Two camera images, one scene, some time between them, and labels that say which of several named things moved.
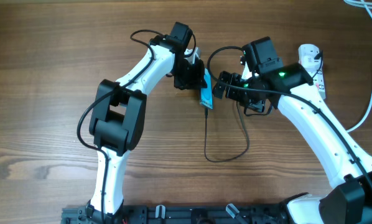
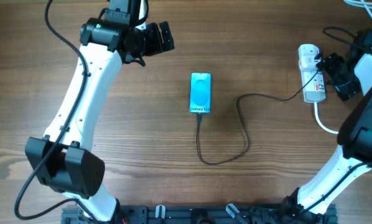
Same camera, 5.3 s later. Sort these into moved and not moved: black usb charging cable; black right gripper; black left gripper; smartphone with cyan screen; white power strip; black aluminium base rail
Moved: black right gripper; smartphone with cyan screen; black left gripper; black usb charging cable
Not moved: black aluminium base rail; white power strip
